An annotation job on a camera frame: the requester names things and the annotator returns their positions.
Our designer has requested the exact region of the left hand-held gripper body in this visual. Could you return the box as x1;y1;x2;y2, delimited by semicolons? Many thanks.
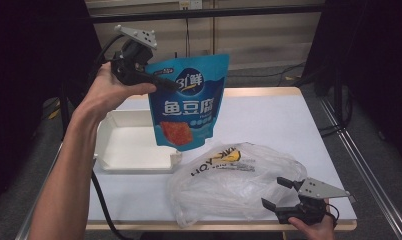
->
110;24;158;86

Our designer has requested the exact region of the blue snack pouch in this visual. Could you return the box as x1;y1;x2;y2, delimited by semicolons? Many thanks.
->
145;53;231;153

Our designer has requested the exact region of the person's right hand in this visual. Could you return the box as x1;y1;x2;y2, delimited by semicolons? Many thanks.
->
287;213;337;240

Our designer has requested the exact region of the black hanging cable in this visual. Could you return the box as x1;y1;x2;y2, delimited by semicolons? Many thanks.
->
184;18;307;88

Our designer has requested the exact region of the black curtain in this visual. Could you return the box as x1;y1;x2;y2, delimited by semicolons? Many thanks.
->
0;0;117;211
302;0;402;168

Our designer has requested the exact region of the white wall socket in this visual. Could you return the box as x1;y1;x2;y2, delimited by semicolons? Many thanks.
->
178;0;203;10

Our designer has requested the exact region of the aluminium rail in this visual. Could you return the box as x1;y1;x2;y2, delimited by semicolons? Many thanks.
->
15;139;65;240
318;96;402;240

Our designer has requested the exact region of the black metal stand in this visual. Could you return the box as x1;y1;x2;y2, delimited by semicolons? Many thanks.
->
317;66;355;138
57;79;90;141

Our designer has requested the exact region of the white plastic tray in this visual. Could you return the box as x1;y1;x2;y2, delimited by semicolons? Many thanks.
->
93;109;183;174

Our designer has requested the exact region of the white paper table cover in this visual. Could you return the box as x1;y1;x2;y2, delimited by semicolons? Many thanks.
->
87;94;358;223

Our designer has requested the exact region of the black horizontal bar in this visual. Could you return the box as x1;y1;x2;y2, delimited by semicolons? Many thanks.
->
88;4;325;24

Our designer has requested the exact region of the clear plastic bag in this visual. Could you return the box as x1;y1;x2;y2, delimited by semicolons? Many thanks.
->
167;141;308;229

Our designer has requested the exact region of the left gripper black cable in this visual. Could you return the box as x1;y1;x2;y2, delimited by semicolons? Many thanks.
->
90;33;127;240

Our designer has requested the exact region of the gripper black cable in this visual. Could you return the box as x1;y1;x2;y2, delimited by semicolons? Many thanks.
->
325;202;341;229
90;33;127;240

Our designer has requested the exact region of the person's left hand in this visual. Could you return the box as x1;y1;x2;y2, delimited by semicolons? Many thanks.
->
73;61;157;124

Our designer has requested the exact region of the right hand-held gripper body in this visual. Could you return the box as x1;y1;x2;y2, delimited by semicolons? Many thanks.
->
274;177;357;225

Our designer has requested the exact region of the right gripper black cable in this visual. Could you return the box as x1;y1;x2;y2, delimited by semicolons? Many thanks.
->
325;202;341;229

